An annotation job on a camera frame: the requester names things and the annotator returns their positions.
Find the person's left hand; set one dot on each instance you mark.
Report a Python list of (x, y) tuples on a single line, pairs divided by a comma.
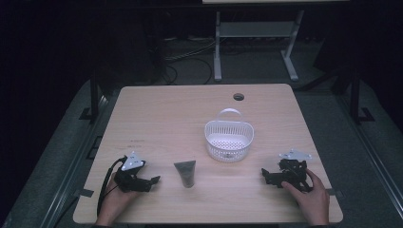
[(115, 202)]

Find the dark grey squeeze tube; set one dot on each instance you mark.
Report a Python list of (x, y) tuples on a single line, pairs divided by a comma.
[(186, 172)]

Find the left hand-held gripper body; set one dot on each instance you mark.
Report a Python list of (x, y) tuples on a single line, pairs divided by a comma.
[(132, 162)]

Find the black metal stand post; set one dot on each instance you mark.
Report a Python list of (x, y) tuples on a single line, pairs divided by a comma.
[(94, 95), (355, 95)]

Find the grey tape strip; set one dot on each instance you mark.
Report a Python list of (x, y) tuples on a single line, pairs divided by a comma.
[(84, 192), (335, 192)]

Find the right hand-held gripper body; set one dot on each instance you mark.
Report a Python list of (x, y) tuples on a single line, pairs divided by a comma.
[(294, 172)]

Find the metal floor rail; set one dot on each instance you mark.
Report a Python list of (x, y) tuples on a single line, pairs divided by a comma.
[(72, 161), (370, 152)]

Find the white plastic basket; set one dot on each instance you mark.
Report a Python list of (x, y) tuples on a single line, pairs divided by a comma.
[(228, 139)]

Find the person's right hand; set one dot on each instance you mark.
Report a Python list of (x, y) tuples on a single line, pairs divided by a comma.
[(313, 202)]

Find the white metal stand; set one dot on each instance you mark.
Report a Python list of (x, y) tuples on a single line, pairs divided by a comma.
[(253, 30)]

